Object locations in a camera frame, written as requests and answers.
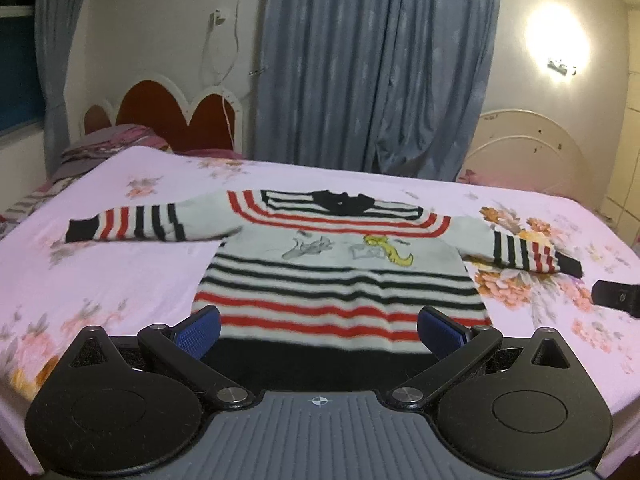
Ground striped knit child sweater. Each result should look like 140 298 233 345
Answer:
65 190 582 391

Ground pink floral bed sheet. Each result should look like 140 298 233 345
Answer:
1 148 639 475

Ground cream round headboard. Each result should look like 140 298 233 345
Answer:
457 110 594 208

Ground purple pink pillow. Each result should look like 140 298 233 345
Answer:
49 122 174 187

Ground red white scalloped headboard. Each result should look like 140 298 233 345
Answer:
82 74 243 154

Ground dark window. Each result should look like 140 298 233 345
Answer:
0 6 44 134

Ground blue-grey curtain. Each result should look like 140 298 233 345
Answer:
252 0 500 181

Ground left side blue curtain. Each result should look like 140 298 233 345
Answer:
34 0 84 174

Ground wall lamp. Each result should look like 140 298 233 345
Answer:
547 60 577 77

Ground white hanging cable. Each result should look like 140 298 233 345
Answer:
199 0 246 151

